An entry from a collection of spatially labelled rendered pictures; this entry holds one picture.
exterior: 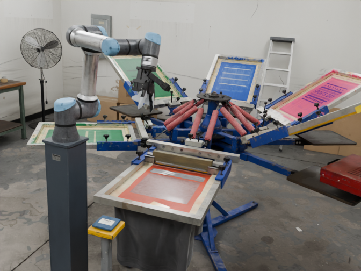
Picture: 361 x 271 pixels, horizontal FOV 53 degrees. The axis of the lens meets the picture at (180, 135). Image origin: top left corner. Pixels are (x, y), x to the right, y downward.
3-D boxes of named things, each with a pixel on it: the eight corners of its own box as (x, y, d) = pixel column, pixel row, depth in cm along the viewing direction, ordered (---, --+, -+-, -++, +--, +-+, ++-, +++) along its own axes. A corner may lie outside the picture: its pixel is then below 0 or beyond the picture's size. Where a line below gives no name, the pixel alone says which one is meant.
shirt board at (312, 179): (377, 198, 238) (380, 186, 235) (351, 216, 211) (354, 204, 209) (224, 141, 330) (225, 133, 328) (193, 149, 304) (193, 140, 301)
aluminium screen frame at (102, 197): (200, 226, 174) (200, 219, 173) (93, 201, 190) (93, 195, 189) (229, 169, 246) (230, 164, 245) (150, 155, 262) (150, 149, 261)
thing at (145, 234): (185, 285, 197) (192, 215, 184) (112, 264, 209) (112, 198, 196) (187, 281, 200) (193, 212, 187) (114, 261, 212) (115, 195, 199)
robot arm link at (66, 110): (50, 121, 205) (49, 98, 201) (71, 118, 215) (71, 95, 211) (60, 126, 198) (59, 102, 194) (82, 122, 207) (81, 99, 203)
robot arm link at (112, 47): (55, 22, 185) (110, 34, 153) (74, 23, 192) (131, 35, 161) (55, 45, 188) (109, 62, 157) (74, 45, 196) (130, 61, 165)
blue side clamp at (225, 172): (222, 189, 219) (223, 178, 216) (214, 187, 220) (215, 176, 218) (230, 171, 246) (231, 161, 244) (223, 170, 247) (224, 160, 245)
